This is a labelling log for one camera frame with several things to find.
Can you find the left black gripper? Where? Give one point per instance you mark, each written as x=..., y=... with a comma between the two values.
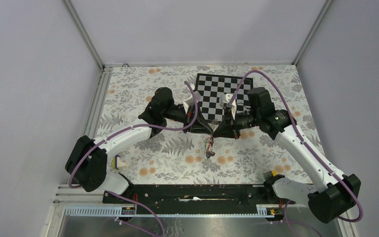
x=199, y=125

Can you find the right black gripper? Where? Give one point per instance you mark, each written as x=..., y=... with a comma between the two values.
x=228, y=127

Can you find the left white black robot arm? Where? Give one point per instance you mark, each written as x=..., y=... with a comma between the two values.
x=87, y=164

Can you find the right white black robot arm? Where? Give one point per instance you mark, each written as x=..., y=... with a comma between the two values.
x=331, y=192

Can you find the black white checkerboard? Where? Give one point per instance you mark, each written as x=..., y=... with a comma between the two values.
x=212, y=87

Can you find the floral patterned mat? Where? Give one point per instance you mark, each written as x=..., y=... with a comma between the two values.
x=174, y=157

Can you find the green white small block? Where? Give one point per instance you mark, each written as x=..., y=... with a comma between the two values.
x=117, y=163

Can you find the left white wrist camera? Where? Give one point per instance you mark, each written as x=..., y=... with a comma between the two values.
x=191, y=102

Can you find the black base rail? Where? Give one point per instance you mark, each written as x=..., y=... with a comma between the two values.
x=241, y=199

